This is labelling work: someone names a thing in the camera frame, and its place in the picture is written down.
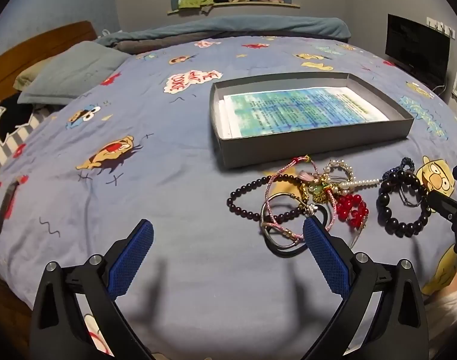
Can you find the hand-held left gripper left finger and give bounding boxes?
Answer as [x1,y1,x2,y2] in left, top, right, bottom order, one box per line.
[29,218,155,360]

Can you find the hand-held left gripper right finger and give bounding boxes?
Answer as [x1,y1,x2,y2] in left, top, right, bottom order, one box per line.
[302,217,428,360]

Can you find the black hair tie with charm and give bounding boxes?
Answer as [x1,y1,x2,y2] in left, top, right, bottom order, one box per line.
[306,203,336,233]

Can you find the pink cord bracelet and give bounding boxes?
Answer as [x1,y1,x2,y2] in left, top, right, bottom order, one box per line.
[261,180,313,241]

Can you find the large black bead bracelet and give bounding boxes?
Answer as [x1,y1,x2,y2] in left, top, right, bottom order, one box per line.
[376,170,432,238]

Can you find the dark blue bead bracelet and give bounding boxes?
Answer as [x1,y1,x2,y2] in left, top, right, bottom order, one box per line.
[382,157,416,182]

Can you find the pearl hair clip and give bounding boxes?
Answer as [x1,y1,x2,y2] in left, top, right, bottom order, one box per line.
[328,177,381,196]

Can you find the red cord tassel bracelet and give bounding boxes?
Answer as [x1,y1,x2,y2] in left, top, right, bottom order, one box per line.
[268,155,317,196]

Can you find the dark purple bead bracelet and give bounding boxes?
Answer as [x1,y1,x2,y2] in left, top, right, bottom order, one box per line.
[227,174,308,223]

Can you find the grey cardboard box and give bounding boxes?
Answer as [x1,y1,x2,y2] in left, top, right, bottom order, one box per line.
[209,72,415,170]

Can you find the blue cartoon printed blanket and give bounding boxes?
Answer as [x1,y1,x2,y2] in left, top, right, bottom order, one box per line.
[0,35,457,360]

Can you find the thin metal bangle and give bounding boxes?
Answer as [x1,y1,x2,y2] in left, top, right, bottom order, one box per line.
[260,192,302,233]

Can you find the black monitor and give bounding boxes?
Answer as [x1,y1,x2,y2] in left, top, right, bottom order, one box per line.
[385,14,450,87]

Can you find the blue-green printed paper sheets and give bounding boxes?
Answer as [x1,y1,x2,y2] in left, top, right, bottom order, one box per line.
[218,86,390,138]

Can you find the black and white striped cushion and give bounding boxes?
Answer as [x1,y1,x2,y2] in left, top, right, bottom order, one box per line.
[0,94,45,181]

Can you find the grey-blue pillow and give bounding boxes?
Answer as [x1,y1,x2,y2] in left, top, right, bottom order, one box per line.
[17,40,133,105]

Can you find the olive pillow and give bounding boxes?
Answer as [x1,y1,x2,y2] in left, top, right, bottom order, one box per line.
[14,60,49,91]

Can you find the wooden headboard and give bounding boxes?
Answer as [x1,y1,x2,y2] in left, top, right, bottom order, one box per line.
[0,20,98,98]

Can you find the teal duvet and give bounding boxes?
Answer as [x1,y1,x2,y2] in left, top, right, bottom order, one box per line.
[93,16,351,46]

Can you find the wooden window sill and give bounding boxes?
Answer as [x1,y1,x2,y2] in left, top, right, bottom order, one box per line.
[167,1,300,15]

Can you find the thin grey cord bracelet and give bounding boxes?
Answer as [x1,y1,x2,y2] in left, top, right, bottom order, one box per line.
[399,185,426,208]

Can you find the plain black hair tie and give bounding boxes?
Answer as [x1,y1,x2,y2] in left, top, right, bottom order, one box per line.
[265,227,308,259]

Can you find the red bead bracelet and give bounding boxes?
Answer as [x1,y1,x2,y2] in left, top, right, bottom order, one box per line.
[335,193,369,229]

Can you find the gold chain necklace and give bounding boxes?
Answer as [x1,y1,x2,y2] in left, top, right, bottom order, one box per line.
[301,180,336,204]

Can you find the pearl ring hair ornament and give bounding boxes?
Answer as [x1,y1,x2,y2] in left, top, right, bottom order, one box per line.
[324,159,354,182]

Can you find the white wall hooks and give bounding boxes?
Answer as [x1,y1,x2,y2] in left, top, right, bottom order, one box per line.
[426,17,456,40]

